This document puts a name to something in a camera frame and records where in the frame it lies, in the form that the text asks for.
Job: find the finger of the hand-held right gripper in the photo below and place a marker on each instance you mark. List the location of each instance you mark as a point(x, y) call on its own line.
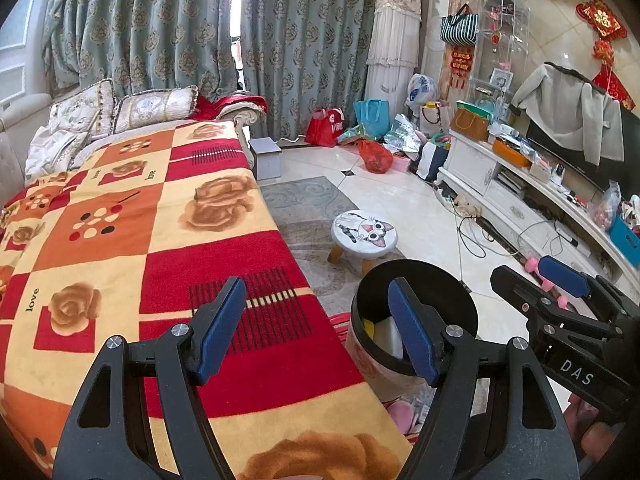
point(567, 275)
point(520, 292)

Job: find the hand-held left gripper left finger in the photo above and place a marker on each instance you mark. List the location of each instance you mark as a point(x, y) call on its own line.
point(220, 330)

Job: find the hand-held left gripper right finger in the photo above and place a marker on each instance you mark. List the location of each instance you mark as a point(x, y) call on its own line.
point(412, 335)

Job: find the black trash bin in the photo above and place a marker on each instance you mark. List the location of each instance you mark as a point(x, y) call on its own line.
point(370, 290)

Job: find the person's right hand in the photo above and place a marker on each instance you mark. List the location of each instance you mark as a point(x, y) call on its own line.
point(597, 440)

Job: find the pink dumbbell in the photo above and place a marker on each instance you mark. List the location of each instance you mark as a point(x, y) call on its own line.
point(532, 263)

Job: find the blue storage box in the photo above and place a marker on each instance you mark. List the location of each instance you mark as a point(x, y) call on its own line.
point(625, 235)

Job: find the red plastic object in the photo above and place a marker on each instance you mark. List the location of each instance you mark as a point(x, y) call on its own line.
point(339, 327)

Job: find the clear plastic bag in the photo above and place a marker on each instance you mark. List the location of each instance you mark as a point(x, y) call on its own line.
point(605, 205)

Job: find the pink slipper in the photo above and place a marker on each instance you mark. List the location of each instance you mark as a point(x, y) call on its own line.
point(406, 417)

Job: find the red and orange printed blanket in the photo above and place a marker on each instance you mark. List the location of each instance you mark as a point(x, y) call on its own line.
point(150, 240)

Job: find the cat print stool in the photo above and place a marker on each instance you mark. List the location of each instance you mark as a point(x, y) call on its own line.
point(365, 230)

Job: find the white tv cabinet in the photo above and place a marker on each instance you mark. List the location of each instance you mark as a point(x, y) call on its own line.
point(480, 170)

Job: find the orange box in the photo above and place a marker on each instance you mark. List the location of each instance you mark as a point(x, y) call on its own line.
point(511, 152)

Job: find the black television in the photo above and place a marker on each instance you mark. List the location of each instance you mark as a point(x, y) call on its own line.
point(627, 150)

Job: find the dark navy bag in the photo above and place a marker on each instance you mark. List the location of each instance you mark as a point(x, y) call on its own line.
point(432, 160)

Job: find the grey coat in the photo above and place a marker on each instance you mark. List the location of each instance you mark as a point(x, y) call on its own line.
point(565, 105)

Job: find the brown paper bag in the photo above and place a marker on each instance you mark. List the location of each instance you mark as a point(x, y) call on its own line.
point(470, 124)

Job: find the grey storage stool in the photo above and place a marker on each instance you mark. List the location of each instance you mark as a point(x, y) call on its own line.
point(265, 157)

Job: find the red plastic bag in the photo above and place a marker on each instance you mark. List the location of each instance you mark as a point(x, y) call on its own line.
point(376, 157)

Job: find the silver foil bag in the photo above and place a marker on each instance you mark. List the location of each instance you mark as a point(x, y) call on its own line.
point(405, 137)

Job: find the blue shopping bag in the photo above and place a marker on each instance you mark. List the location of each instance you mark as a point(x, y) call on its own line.
point(372, 117)

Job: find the white plastic bag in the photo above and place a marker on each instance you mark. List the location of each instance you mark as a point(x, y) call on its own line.
point(422, 91)

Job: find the red shopping bag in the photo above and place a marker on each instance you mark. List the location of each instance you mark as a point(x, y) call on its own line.
point(324, 129)

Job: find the red cloth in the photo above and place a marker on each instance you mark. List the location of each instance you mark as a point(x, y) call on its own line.
point(225, 105)

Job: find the cream patterned long pillow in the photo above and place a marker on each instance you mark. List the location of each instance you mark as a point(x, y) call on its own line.
point(155, 107)

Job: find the red hanging knot ornament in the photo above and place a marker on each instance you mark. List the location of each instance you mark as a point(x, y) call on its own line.
point(462, 65)

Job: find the white quilt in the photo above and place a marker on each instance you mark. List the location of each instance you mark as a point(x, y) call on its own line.
point(52, 152)

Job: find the clear acrylic shelf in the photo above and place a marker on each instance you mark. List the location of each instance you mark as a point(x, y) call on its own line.
point(500, 25)

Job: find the striped tote bag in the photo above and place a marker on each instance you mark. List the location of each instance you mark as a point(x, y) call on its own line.
point(459, 27)

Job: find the grey sofa backrest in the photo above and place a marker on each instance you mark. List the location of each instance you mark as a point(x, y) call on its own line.
point(15, 150)

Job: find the lace covered air conditioner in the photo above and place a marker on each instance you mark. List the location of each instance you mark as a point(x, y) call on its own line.
point(395, 45)

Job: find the green patterned curtain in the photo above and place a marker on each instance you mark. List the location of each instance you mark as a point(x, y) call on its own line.
point(150, 25)
point(310, 45)

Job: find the white security camera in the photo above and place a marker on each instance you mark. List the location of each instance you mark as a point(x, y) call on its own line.
point(558, 176)

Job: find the photo frame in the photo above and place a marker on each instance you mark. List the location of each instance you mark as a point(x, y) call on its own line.
point(501, 80)

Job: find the large red wall ornament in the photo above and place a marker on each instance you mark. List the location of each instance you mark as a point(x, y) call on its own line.
point(602, 22)

